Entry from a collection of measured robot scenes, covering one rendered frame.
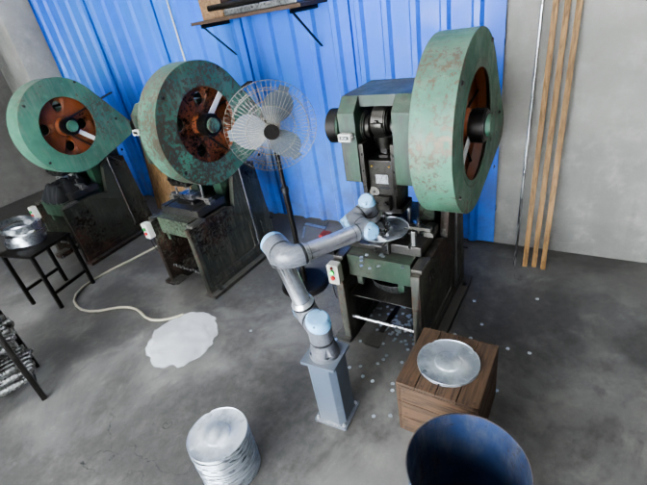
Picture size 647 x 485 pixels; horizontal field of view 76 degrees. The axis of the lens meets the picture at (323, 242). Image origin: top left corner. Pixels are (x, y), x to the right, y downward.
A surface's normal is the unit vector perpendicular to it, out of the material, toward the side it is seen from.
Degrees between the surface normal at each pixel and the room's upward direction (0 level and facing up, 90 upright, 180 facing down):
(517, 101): 90
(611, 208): 90
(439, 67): 41
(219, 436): 0
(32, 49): 90
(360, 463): 0
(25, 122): 90
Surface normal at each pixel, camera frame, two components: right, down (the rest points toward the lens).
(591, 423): -0.16, -0.85
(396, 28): -0.50, 0.50
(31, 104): 0.87, 0.12
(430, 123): -0.53, 0.19
